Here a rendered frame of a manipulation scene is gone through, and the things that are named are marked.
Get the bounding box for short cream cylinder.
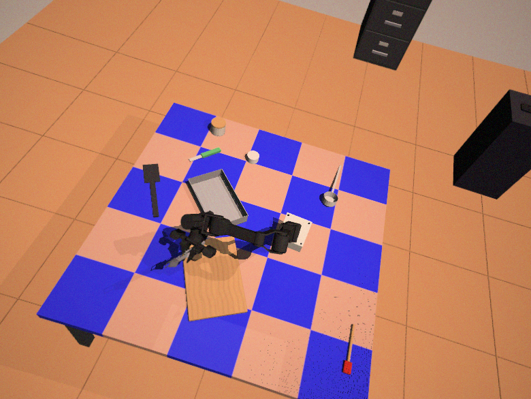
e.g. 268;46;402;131
246;150;259;164

